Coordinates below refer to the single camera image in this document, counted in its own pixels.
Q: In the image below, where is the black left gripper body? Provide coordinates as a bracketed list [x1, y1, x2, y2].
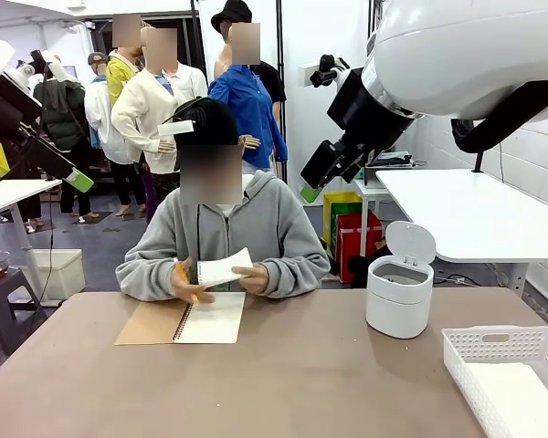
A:
[0, 75, 43, 142]

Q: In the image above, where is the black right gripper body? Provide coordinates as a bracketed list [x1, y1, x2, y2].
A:
[327, 68, 416, 154]

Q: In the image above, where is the white torn notebook sheet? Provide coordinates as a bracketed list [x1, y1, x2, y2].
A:
[195, 247, 256, 288]

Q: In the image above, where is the orange pencil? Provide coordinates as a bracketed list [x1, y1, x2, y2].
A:
[173, 257, 200, 305]

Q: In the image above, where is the spiral notebook with kraft cover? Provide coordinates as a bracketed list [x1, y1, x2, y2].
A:
[113, 291, 247, 347]

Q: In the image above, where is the person's left forearm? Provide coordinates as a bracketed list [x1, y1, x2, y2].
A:
[259, 257, 332, 297]

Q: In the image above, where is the person's right forearm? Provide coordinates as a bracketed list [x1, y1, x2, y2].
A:
[116, 255, 184, 302]

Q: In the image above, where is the person's left hand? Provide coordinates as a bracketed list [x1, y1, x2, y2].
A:
[231, 264, 269, 297]

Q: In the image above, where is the person's right hand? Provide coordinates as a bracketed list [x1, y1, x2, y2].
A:
[170, 256, 216, 306]

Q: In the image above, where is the yellow shopping bag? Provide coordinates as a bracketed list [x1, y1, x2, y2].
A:
[323, 192, 364, 250]

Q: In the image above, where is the black device with green top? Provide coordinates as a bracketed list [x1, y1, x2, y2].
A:
[364, 151, 415, 187]

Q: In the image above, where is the small white side table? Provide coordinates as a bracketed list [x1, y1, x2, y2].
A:
[352, 177, 394, 256]

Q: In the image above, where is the white table with slim leg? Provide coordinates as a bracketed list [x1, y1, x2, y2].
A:
[0, 178, 63, 305]

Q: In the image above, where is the person in grey hoodie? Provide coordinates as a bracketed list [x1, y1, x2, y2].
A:
[116, 171, 332, 296]

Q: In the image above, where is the mannequin in white cardigan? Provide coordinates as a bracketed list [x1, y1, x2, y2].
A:
[111, 26, 210, 224]

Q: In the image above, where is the mannequin in black shirt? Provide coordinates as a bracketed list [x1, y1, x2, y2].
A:
[258, 61, 288, 104]

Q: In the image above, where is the mannequin in blue shirt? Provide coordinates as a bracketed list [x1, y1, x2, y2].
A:
[207, 22, 289, 182]

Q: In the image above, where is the mannequin in yellow jacket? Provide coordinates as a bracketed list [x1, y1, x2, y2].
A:
[104, 13, 143, 109]

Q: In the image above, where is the black stand pole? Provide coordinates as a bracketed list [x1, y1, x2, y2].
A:
[276, 0, 288, 179]

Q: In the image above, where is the white storage box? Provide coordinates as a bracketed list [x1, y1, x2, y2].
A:
[20, 248, 86, 302]

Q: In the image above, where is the large white table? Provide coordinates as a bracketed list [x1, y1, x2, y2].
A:
[374, 168, 548, 297]

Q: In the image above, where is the grey plastic stool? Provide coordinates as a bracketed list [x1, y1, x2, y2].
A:
[0, 268, 47, 355]

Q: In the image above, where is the white trash bin with lid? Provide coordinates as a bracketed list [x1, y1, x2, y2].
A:
[364, 220, 437, 339]

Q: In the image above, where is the black bucket hat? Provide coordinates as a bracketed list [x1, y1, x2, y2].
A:
[210, 0, 253, 36]

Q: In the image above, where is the white perforated plastic basket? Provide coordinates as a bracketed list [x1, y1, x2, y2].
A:
[441, 325, 548, 438]

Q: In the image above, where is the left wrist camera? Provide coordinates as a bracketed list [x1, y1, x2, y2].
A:
[16, 48, 56, 88]

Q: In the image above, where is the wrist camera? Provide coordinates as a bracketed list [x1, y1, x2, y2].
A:
[299, 53, 351, 89]
[16, 48, 56, 88]

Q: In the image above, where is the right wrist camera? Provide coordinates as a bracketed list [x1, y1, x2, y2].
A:
[299, 53, 351, 89]

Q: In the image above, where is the thin black hanging cable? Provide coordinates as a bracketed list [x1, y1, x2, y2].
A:
[36, 63, 58, 297]

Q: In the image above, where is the black corrugated cable hose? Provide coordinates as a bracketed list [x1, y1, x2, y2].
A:
[450, 80, 548, 154]

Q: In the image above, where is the head-mounted camera with white box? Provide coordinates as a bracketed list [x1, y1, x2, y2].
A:
[157, 98, 211, 138]

